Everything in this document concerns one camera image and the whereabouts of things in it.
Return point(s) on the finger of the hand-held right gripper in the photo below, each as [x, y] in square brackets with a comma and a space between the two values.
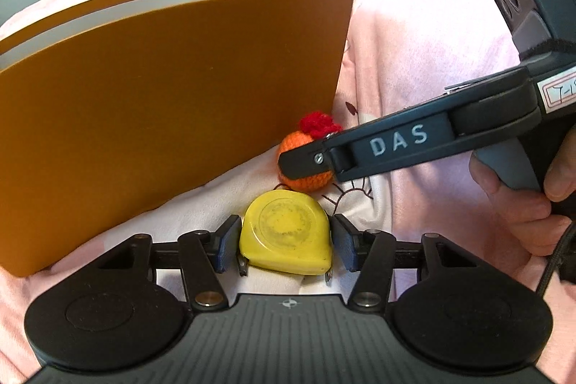
[301, 161]

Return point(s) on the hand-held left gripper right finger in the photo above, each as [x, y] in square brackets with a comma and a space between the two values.
[345, 242]

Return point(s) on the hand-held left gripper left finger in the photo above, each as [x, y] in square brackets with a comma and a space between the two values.
[228, 242]

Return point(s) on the orange crochet ball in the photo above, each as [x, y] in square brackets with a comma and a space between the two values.
[294, 141]

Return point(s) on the yellow tape measure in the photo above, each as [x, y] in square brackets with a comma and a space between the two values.
[283, 231]

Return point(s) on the orange cardboard box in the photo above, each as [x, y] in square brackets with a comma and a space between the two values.
[157, 96]

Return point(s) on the person's right hand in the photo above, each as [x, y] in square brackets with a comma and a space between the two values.
[508, 213]

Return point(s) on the pink printed blanket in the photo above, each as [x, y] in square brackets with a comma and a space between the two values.
[427, 51]

